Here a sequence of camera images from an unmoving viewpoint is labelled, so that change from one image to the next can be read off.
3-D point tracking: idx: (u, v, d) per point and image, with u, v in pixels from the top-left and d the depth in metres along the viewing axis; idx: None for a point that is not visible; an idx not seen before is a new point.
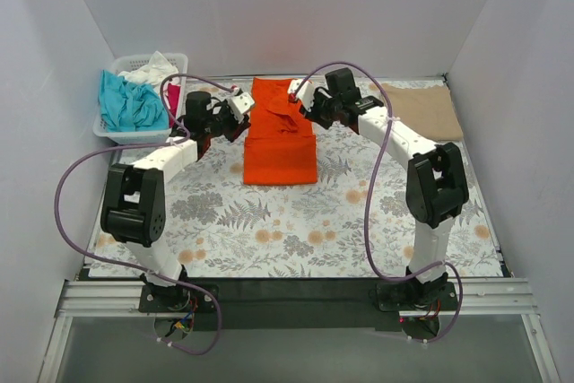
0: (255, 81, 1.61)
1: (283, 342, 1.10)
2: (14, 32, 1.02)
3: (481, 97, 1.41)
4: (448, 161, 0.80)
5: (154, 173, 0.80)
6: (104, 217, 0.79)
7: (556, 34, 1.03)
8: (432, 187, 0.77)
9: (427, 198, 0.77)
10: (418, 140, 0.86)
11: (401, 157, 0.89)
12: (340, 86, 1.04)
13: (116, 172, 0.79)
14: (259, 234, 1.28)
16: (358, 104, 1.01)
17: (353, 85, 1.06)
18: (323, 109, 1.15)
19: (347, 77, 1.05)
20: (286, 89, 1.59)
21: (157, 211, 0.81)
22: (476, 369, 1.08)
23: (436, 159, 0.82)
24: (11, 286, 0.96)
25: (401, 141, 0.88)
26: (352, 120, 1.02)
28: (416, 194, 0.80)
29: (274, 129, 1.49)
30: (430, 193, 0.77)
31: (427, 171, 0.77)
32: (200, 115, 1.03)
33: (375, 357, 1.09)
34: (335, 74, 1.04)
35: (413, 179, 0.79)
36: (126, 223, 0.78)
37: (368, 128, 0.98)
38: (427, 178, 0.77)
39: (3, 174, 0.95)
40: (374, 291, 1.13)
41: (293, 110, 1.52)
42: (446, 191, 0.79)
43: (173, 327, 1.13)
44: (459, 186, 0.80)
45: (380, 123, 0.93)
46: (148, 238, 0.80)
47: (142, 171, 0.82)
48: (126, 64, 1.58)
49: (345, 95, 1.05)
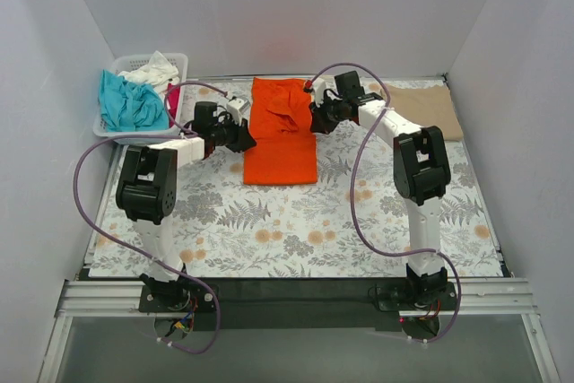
0: (255, 81, 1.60)
1: (283, 342, 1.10)
2: (14, 32, 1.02)
3: (481, 97, 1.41)
4: (431, 142, 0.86)
5: (166, 154, 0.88)
6: (119, 193, 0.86)
7: (556, 34, 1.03)
8: (414, 164, 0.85)
9: (411, 175, 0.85)
10: (406, 124, 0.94)
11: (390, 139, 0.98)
12: (345, 84, 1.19)
13: (133, 152, 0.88)
14: (260, 234, 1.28)
16: (360, 98, 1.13)
17: (358, 84, 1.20)
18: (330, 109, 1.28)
19: (353, 76, 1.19)
20: (285, 88, 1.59)
21: (169, 187, 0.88)
22: (476, 369, 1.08)
23: (421, 141, 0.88)
24: (11, 286, 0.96)
25: (392, 124, 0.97)
26: (354, 112, 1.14)
28: (402, 172, 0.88)
29: (274, 129, 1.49)
30: (413, 169, 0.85)
31: (410, 150, 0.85)
32: (207, 119, 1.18)
33: (375, 358, 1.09)
34: (342, 75, 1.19)
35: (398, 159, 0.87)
36: (138, 198, 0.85)
37: (365, 118, 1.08)
38: (409, 157, 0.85)
39: (2, 175, 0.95)
40: (373, 291, 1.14)
41: (293, 110, 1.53)
42: (431, 170, 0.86)
43: (173, 327, 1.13)
44: (441, 166, 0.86)
45: (376, 110, 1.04)
46: (159, 213, 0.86)
47: (157, 152, 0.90)
48: (125, 64, 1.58)
49: (350, 92, 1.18)
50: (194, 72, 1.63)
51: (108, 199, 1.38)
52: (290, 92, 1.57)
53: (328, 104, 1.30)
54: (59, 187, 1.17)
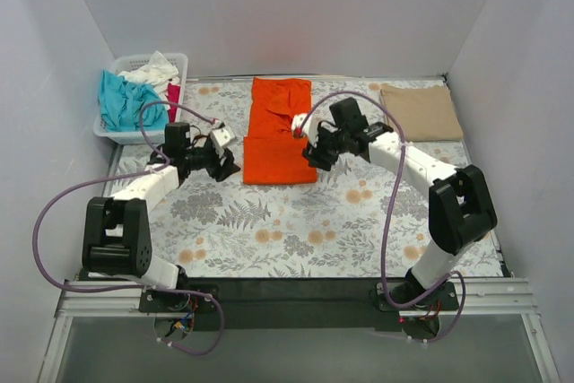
0: (255, 81, 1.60)
1: (283, 343, 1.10)
2: (14, 32, 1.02)
3: (481, 97, 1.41)
4: (472, 185, 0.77)
5: (134, 204, 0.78)
6: (86, 257, 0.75)
7: (555, 34, 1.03)
8: (457, 215, 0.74)
9: (455, 228, 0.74)
10: (436, 165, 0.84)
11: (418, 180, 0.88)
12: (345, 116, 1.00)
13: (95, 207, 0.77)
14: (260, 234, 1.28)
16: (367, 131, 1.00)
17: (360, 113, 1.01)
18: (328, 143, 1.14)
19: (352, 104, 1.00)
20: (285, 88, 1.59)
21: (141, 244, 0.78)
22: (476, 369, 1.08)
23: (457, 183, 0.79)
24: (11, 286, 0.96)
25: (419, 167, 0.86)
26: (362, 148, 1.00)
28: (439, 222, 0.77)
29: (274, 129, 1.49)
30: (456, 221, 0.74)
31: (451, 200, 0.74)
32: (178, 140, 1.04)
33: (376, 358, 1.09)
34: (340, 105, 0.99)
35: (437, 211, 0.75)
36: (110, 259, 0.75)
37: (381, 155, 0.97)
38: (452, 208, 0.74)
39: (3, 176, 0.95)
40: (374, 291, 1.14)
41: (293, 110, 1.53)
42: (473, 218, 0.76)
43: (173, 327, 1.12)
44: (485, 210, 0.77)
45: (394, 150, 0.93)
46: (134, 274, 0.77)
47: (123, 204, 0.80)
48: (126, 64, 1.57)
49: (352, 124, 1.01)
50: (194, 72, 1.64)
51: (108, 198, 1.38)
52: (290, 92, 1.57)
53: (324, 137, 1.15)
54: (59, 188, 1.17)
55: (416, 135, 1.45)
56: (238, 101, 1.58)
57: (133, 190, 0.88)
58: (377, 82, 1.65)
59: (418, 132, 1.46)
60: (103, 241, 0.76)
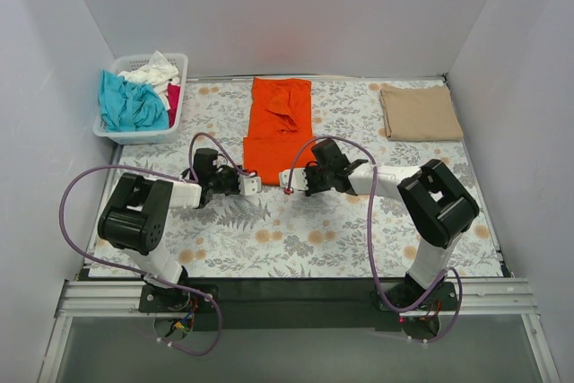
0: (255, 81, 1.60)
1: (283, 343, 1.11)
2: (15, 33, 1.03)
3: (481, 97, 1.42)
4: (438, 177, 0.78)
5: (161, 187, 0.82)
6: (103, 220, 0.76)
7: (556, 33, 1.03)
8: (432, 205, 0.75)
9: (435, 216, 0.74)
10: (404, 169, 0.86)
11: (391, 191, 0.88)
12: (327, 157, 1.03)
13: (126, 178, 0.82)
14: (259, 234, 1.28)
16: (347, 168, 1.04)
17: (341, 152, 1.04)
18: (317, 180, 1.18)
19: (334, 147, 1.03)
20: (285, 88, 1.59)
21: (157, 221, 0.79)
22: (476, 369, 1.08)
23: (427, 180, 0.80)
24: (12, 285, 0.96)
25: (388, 175, 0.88)
26: (346, 184, 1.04)
28: (421, 219, 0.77)
29: (274, 129, 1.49)
30: (435, 211, 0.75)
31: (421, 192, 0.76)
32: (206, 166, 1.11)
33: (376, 358, 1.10)
34: (321, 148, 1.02)
35: (413, 206, 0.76)
36: (125, 227, 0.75)
37: (360, 183, 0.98)
38: (424, 198, 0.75)
39: (2, 175, 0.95)
40: (374, 291, 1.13)
41: (293, 110, 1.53)
42: (452, 205, 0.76)
43: (173, 327, 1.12)
44: (460, 195, 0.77)
45: (366, 171, 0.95)
46: (142, 247, 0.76)
47: (151, 184, 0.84)
48: (126, 64, 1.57)
49: (334, 164, 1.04)
50: (194, 72, 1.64)
51: None
52: (290, 92, 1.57)
53: (314, 178, 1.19)
54: (58, 187, 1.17)
55: (415, 134, 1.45)
56: (238, 101, 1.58)
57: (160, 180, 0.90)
58: (377, 82, 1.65)
59: (418, 132, 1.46)
60: (121, 210, 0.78)
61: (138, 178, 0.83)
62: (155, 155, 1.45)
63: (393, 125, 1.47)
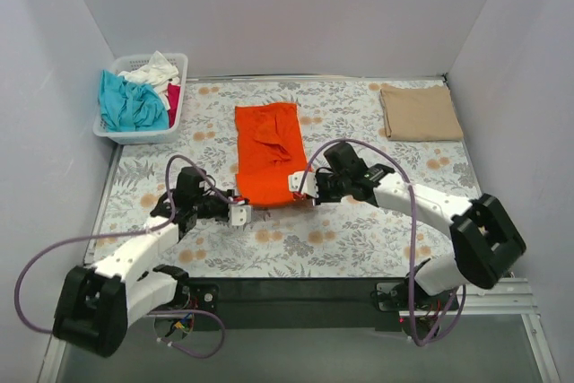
0: (236, 112, 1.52)
1: (283, 343, 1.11)
2: (16, 33, 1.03)
3: (481, 97, 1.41)
4: (491, 213, 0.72)
5: (114, 286, 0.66)
6: (56, 325, 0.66)
7: (556, 34, 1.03)
8: (485, 249, 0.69)
9: (487, 262, 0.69)
10: (449, 199, 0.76)
11: (431, 219, 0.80)
12: (343, 161, 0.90)
13: (73, 278, 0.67)
14: (260, 234, 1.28)
16: (368, 175, 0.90)
17: (357, 157, 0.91)
18: (330, 189, 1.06)
19: (350, 150, 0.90)
20: (270, 115, 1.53)
21: (116, 323, 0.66)
22: (476, 369, 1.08)
23: (474, 214, 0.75)
24: (11, 285, 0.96)
25: (432, 204, 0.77)
26: (367, 194, 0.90)
28: (469, 260, 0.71)
29: (266, 161, 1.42)
30: (487, 256, 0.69)
31: (473, 234, 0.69)
32: (192, 189, 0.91)
33: (376, 358, 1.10)
34: (336, 152, 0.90)
35: (462, 248, 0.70)
36: (80, 336, 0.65)
37: (387, 198, 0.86)
38: (477, 241, 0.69)
39: (3, 175, 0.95)
40: (374, 291, 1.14)
41: (282, 137, 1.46)
42: (501, 248, 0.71)
43: (173, 327, 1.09)
44: (512, 238, 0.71)
45: (400, 190, 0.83)
46: (105, 352, 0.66)
47: (103, 279, 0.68)
48: (125, 64, 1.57)
49: (352, 170, 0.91)
50: (194, 72, 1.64)
51: (108, 198, 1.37)
52: (276, 119, 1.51)
53: (326, 186, 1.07)
54: (58, 188, 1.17)
55: (416, 135, 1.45)
56: (238, 101, 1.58)
57: (119, 260, 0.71)
58: (377, 82, 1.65)
59: (418, 132, 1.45)
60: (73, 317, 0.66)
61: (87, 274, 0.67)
62: (155, 155, 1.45)
63: (393, 125, 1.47)
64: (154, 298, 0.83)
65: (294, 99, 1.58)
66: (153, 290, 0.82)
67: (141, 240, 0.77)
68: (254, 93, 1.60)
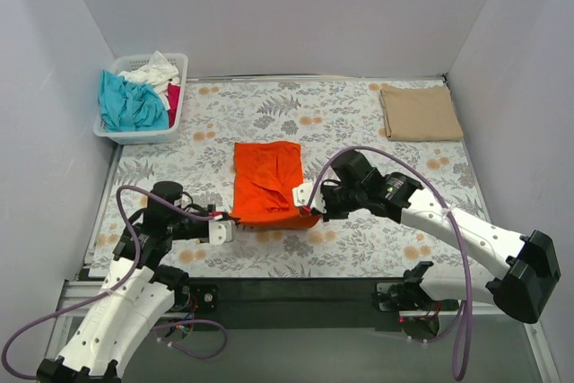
0: (235, 149, 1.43)
1: (283, 343, 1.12)
2: (14, 33, 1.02)
3: (481, 96, 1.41)
4: (543, 254, 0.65)
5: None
6: None
7: (557, 34, 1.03)
8: (537, 294, 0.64)
9: (536, 308, 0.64)
10: (500, 235, 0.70)
11: (478, 256, 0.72)
12: (356, 174, 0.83)
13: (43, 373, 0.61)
14: (259, 234, 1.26)
16: (388, 187, 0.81)
17: (370, 166, 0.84)
18: (342, 204, 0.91)
19: (362, 160, 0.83)
20: (271, 153, 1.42)
21: None
22: (474, 369, 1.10)
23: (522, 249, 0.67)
24: (12, 284, 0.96)
25: (479, 239, 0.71)
26: (389, 209, 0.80)
28: (517, 304, 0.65)
29: (262, 207, 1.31)
30: (537, 300, 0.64)
31: (530, 282, 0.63)
32: (163, 212, 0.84)
33: (375, 357, 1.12)
34: (347, 164, 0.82)
35: (515, 293, 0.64)
36: None
37: (412, 220, 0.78)
38: (533, 289, 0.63)
39: (3, 175, 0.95)
40: (375, 291, 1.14)
41: (283, 181, 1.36)
42: (545, 286, 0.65)
43: (173, 328, 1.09)
44: (554, 273, 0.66)
45: (437, 216, 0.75)
46: None
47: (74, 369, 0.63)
48: (126, 64, 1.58)
49: (366, 182, 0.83)
50: (194, 72, 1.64)
51: (108, 198, 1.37)
52: (277, 159, 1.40)
53: (334, 199, 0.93)
54: (58, 188, 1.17)
55: (415, 134, 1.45)
56: (238, 101, 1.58)
57: (86, 341, 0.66)
58: (377, 82, 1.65)
59: (418, 132, 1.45)
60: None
61: (57, 366, 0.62)
62: (155, 155, 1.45)
63: (393, 125, 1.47)
64: (150, 322, 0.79)
65: (294, 99, 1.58)
66: (147, 317, 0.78)
67: (108, 308, 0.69)
68: (254, 93, 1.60)
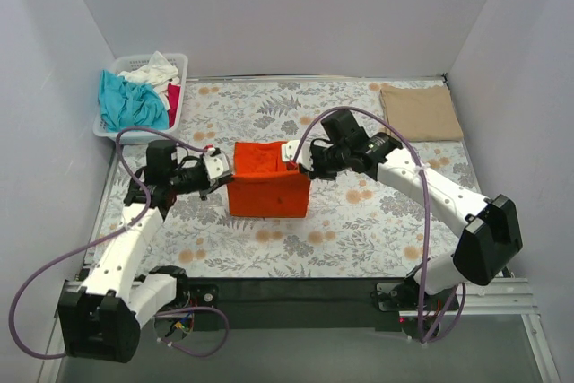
0: (235, 145, 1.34)
1: (283, 343, 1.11)
2: (15, 33, 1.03)
3: (482, 96, 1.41)
4: (503, 216, 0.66)
5: (112, 300, 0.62)
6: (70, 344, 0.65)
7: (557, 33, 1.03)
8: (491, 251, 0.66)
9: (487, 264, 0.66)
10: (465, 195, 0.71)
11: (446, 216, 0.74)
12: (343, 130, 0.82)
13: (66, 303, 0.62)
14: (260, 234, 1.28)
16: (371, 145, 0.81)
17: (358, 126, 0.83)
18: (327, 162, 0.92)
19: (350, 117, 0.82)
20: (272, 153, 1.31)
21: (126, 328, 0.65)
22: (476, 370, 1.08)
23: (485, 213, 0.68)
24: (13, 284, 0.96)
25: (444, 197, 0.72)
26: (369, 165, 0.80)
28: (469, 259, 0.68)
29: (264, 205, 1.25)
30: (490, 256, 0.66)
31: (484, 238, 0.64)
32: (165, 166, 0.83)
33: (376, 358, 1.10)
34: (334, 120, 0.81)
35: (469, 248, 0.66)
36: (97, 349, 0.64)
37: (390, 177, 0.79)
38: (486, 245, 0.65)
39: (3, 174, 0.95)
40: (374, 291, 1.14)
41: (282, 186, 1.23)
42: (500, 248, 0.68)
43: (172, 327, 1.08)
44: (514, 240, 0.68)
45: (410, 173, 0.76)
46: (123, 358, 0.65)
47: (101, 294, 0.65)
48: (126, 64, 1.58)
49: (352, 140, 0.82)
50: (194, 72, 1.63)
51: (108, 198, 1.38)
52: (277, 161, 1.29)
53: (323, 157, 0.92)
54: (58, 187, 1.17)
55: (415, 134, 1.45)
56: (238, 101, 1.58)
57: (108, 270, 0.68)
58: (377, 82, 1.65)
59: (418, 132, 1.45)
60: (82, 341, 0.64)
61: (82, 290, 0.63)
62: None
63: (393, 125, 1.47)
64: (158, 297, 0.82)
65: (294, 99, 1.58)
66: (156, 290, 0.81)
67: (127, 243, 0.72)
68: (254, 93, 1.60)
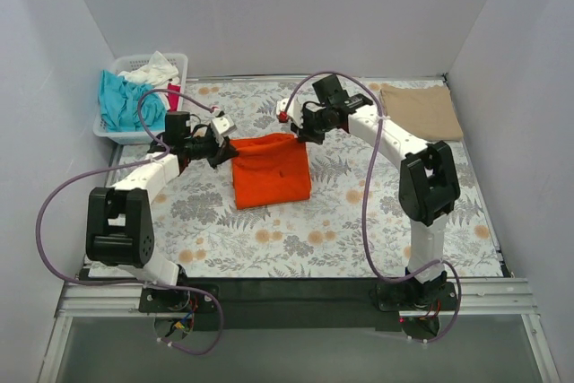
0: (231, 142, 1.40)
1: (283, 343, 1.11)
2: (14, 32, 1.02)
3: (481, 96, 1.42)
4: (440, 158, 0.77)
5: (138, 194, 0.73)
6: (90, 243, 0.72)
7: (556, 33, 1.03)
8: (425, 184, 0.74)
9: (422, 195, 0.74)
10: (410, 139, 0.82)
11: (394, 157, 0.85)
12: (326, 90, 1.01)
13: (96, 197, 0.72)
14: (259, 234, 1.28)
16: (347, 102, 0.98)
17: (341, 87, 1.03)
18: (314, 123, 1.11)
19: (334, 80, 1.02)
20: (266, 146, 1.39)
21: (143, 232, 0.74)
22: (476, 369, 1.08)
23: (427, 158, 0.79)
24: (12, 284, 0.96)
25: (394, 140, 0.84)
26: (343, 118, 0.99)
28: (409, 193, 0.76)
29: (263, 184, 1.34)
30: (425, 188, 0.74)
31: (419, 169, 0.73)
32: (180, 129, 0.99)
33: (376, 358, 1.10)
34: (321, 81, 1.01)
35: (406, 180, 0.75)
36: (116, 248, 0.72)
37: (358, 128, 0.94)
38: (421, 176, 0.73)
39: (3, 174, 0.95)
40: (374, 291, 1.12)
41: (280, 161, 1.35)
42: (439, 188, 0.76)
43: (173, 327, 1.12)
44: (450, 183, 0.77)
45: (371, 122, 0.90)
46: (138, 262, 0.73)
47: (125, 191, 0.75)
48: (126, 64, 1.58)
49: (334, 98, 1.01)
50: (194, 72, 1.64)
51: None
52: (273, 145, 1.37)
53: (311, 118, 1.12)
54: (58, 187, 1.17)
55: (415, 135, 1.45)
56: (238, 101, 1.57)
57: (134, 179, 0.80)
58: (377, 82, 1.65)
59: (418, 132, 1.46)
60: (102, 240, 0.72)
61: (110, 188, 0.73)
62: None
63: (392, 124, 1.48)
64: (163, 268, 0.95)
65: None
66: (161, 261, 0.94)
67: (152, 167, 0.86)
68: (254, 93, 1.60)
